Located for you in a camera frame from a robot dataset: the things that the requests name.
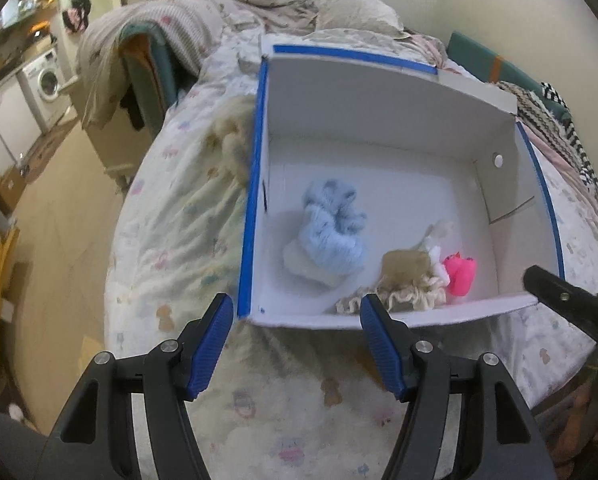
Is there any beige crumpled duvet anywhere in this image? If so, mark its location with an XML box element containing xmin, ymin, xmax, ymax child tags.
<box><xmin>75</xmin><ymin>0</ymin><xmax>319</xmax><ymax>128</ymax></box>

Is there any white sock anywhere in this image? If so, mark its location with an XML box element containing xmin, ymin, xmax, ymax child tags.
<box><xmin>418</xmin><ymin>220</ymin><xmax>453</xmax><ymax>286</ymax></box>

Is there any pink rubber duck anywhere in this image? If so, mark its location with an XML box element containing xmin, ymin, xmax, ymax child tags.
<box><xmin>442</xmin><ymin>252</ymin><xmax>477</xmax><ymax>297</ymax></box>

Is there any striped knit blanket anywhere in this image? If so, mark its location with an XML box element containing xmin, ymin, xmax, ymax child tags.
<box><xmin>497</xmin><ymin>80</ymin><xmax>598</xmax><ymax>214</ymax></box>

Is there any white cabinet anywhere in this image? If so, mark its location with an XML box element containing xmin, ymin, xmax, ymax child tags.
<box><xmin>0</xmin><ymin>76</ymin><xmax>42</xmax><ymax>176</ymax></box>

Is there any teal headboard cushion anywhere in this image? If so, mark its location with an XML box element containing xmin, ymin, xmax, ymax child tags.
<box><xmin>447</xmin><ymin>32</ymin><xmax>572</xmax><ymax>120</ymax></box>

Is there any cream lace pillow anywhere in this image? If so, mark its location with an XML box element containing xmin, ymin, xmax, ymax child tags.
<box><xmin>315</xmin><ymin>0</ymin><xmax>406</xmax><ymax>38</ymax></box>

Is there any white washing machine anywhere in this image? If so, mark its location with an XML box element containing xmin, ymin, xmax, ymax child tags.
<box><xmin>17</xmin><ymin>47</ymin><xmax>71</xmax><ymax>133</ymax></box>

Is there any beige fluffy plush toy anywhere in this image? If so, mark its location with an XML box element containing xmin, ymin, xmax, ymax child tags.
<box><xmin>206</xmin><ymin>94</ymin><xmax>256</xmax><ymax>188</ymax></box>

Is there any cream white scrunchie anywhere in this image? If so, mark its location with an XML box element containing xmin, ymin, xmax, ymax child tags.
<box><xmin>334</xmin><ymin>275</ymin><xmax>449</xmax><ymax>315</ymax></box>

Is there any patterned white bed blanket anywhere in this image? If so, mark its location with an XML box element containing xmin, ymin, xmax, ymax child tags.
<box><xmin>105</xmin><ymin>27</ymin><xmax>598</xmax><ymax>479</ymax></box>

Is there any light blue fluffy sock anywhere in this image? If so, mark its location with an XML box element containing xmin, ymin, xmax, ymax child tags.
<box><xmin>283</xmin><ymin>179</ymin><xmax>367</xmax><ymax>288</ymax></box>

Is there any cardboard box on floor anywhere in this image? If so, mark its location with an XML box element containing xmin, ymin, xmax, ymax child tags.
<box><xmin>0</xmin><ymin>166</ymin><xmax>26</xmax><ymax>216</ymax></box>

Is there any white box with blue edges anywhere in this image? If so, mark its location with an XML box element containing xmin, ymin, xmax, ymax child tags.
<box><xmin>237</xmin><ymin>35</ymin><xmax>565</xmax><ymax>330</ymax></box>

